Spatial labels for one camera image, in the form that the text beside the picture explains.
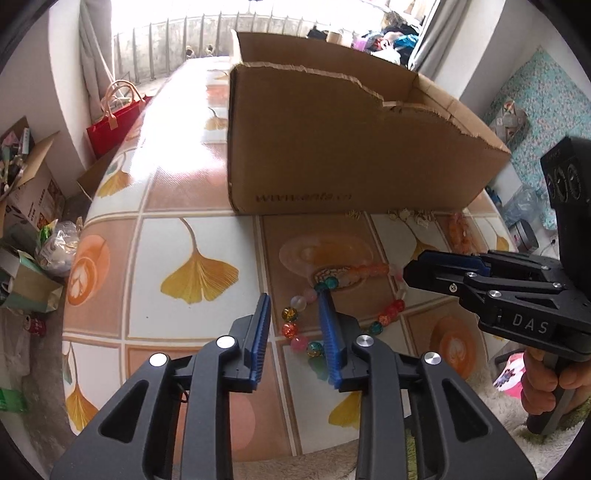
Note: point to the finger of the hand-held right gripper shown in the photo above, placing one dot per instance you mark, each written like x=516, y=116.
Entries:
x=443, y=263
x=508, y=288

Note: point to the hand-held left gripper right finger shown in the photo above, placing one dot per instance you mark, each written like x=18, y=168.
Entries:
x=328, y=341

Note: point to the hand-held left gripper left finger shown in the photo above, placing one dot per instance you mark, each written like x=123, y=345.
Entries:
x=259, y=332

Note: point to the torn brown cardboard box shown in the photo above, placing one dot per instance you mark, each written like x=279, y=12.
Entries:
x=351, y=152

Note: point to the person's right hand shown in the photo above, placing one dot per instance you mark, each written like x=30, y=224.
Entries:
x=538, y=383

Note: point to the small grey tin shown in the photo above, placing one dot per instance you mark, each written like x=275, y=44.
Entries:
x=525, y=235

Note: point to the pink printed packet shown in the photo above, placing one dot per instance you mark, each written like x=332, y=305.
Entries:
x=508, y=376

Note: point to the grey patterned pouch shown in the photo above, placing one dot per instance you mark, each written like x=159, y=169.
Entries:
x=510, y=122

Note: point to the teal floral blanket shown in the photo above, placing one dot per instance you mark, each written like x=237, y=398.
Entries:
x=558, y=101

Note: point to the shaggy white green rug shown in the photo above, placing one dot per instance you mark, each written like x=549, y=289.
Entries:
x=503, y=424

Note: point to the ginkgo print tablecloth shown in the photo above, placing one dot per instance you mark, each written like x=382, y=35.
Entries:
x=184, y=207

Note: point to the clear plastic bag of packets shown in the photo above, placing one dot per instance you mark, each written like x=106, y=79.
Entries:
x=60, y=249

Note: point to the grey curtain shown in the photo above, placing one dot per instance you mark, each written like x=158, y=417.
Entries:
x=94, y=41
x=436, y=41

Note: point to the red drink can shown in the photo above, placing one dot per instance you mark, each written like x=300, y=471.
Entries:
x=36, y=326

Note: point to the pile of clothes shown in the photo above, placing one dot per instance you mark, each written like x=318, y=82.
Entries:
x=383, y=39

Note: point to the green paper box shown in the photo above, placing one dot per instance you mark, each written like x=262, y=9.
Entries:
x=27, y=286

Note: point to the red tote bag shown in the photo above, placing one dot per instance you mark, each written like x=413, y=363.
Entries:
x=115, y=127

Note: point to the green packet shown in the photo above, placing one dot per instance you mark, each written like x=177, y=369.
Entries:
x=11, y=400

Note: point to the open cardboard box of clutter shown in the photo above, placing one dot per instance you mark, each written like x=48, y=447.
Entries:
x=27, y=184

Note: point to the metal window railing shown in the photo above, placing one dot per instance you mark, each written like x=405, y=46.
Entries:
x=157, y=50

